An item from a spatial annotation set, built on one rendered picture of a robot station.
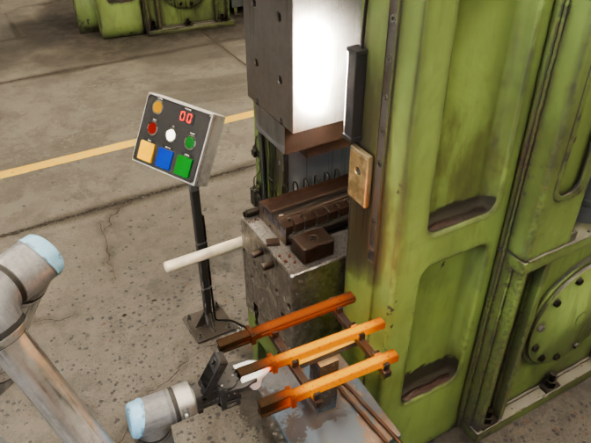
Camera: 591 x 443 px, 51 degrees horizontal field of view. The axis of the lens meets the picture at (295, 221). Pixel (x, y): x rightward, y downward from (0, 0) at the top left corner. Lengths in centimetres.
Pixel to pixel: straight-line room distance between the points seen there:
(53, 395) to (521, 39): 144
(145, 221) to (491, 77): 258
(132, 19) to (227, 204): 335
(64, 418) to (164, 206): 258
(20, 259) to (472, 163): 124
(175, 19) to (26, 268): 560
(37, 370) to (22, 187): 305
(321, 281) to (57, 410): 95
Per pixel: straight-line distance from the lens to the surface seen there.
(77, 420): 155
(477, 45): 171
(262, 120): 199
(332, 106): 185
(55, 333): 328
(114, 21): 685
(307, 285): 204
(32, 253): 150
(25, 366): 149
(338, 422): 190
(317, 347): 172
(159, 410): 161
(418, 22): 150
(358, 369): 167
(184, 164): 238
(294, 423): 190
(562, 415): 298
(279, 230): 211
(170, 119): 245
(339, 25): 177
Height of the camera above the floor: 222
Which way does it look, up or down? 36 degrees down
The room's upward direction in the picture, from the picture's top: straight up
